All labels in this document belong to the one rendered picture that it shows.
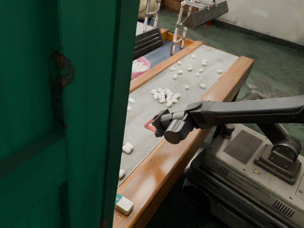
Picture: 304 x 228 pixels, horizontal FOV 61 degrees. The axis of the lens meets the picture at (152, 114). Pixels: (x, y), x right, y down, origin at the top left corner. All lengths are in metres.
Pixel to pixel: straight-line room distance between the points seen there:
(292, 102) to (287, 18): 5.03
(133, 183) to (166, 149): 0.21
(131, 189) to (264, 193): 0.85
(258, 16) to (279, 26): 0.44
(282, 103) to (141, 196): 0.49
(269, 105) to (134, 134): 0.59
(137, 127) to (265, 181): 0.75
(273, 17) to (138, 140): 4.87
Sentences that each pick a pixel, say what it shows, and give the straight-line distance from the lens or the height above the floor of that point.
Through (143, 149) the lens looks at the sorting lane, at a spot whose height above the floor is 0.74.
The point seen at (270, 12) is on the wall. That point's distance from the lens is 5.66.
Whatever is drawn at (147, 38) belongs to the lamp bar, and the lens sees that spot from 1.05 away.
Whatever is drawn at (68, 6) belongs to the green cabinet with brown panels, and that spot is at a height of 1.40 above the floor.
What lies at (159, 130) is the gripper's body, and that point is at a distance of 0.90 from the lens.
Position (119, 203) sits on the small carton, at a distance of 0.80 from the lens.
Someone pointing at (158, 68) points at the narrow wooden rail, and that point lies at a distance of 1.58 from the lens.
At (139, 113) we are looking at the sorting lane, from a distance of 1.20.
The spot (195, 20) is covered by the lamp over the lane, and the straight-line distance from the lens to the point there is 1.48.
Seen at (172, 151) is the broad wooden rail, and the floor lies 0.76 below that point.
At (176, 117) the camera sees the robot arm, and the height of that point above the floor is 0.95.
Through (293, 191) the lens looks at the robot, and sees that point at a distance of 1.56.
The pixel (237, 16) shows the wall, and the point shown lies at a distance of 5.76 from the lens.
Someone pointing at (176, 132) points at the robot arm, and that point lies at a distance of 0.79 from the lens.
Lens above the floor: 1.45
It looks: 36 degrees down
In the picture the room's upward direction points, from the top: 11 degrees clockwise
